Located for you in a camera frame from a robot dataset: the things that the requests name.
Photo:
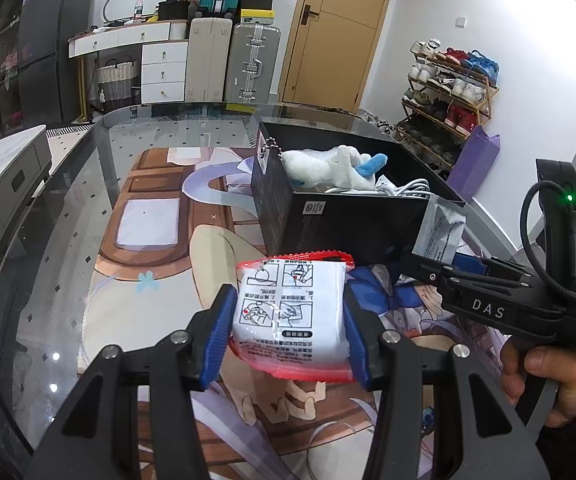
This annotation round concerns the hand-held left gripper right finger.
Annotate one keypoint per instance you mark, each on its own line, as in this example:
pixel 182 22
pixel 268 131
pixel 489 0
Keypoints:
pixel 357 345

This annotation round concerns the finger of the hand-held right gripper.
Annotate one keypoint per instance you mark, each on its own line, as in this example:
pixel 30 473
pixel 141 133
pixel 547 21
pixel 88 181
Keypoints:
pixel 437 276
pixel 467 262

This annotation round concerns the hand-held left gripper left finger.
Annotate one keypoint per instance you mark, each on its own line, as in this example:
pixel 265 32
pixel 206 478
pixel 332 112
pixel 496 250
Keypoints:
pixel 215 345

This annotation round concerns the grey white pouch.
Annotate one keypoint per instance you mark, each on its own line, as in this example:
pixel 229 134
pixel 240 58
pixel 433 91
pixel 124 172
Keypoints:
pixel 440 230

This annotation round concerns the red white packet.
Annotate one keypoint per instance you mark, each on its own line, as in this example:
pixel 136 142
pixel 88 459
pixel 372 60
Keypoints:
pixel 288 310

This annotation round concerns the black storage box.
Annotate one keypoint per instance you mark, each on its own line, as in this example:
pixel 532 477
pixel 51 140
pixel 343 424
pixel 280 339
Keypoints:
pixel 343 225

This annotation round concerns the person's right hand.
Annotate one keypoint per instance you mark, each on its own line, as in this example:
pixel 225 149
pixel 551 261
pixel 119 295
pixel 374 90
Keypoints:
pixel 572 380

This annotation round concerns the printed table mat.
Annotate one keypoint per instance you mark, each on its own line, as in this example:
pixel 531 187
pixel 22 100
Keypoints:
pixel 168 270

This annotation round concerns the purple bag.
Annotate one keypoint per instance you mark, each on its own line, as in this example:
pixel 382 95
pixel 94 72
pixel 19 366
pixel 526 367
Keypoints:
pixel 475 165

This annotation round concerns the white blue plush toy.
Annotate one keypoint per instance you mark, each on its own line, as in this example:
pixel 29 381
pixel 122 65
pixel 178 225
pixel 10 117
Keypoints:
pixel 328 167

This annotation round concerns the wooden shoe rack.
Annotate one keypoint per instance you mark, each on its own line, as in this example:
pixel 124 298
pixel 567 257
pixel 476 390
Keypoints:
pixel 490 107

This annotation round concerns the pile of loose shoes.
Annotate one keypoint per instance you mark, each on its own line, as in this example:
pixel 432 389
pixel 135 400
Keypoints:
pixel 375 119

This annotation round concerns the rows of racked shoes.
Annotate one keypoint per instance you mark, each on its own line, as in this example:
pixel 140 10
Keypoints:
pixel 460 87

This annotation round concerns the wooden door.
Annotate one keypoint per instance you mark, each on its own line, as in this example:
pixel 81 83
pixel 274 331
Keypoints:
pixel 338 50

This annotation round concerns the white desk with drawers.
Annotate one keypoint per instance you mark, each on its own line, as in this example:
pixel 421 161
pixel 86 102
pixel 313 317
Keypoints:
pixel 163 75

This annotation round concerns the white grey low cabinet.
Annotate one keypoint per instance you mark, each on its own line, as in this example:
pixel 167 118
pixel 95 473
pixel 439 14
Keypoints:
pixel 3 170

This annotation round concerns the woven laundry basket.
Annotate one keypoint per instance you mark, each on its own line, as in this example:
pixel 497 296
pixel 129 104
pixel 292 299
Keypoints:
pixel 118 82

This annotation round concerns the silver suitcase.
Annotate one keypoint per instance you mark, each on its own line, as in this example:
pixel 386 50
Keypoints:
pixel 253 65

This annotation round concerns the beige suitcase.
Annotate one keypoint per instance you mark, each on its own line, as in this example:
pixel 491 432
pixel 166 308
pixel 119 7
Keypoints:
pixel 210 60

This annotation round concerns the black refrigerator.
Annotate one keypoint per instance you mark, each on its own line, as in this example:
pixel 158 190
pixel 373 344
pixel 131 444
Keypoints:
pixel 53 60

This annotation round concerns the water bottle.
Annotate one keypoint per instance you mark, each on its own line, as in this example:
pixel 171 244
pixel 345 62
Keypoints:
pixel 139 10

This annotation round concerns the arched mirror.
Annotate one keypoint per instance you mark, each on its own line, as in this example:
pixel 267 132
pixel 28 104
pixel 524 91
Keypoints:
pixel 123 7

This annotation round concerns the wall light switch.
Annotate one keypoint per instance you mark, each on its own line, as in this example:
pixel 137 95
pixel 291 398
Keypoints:
pixel 460 21

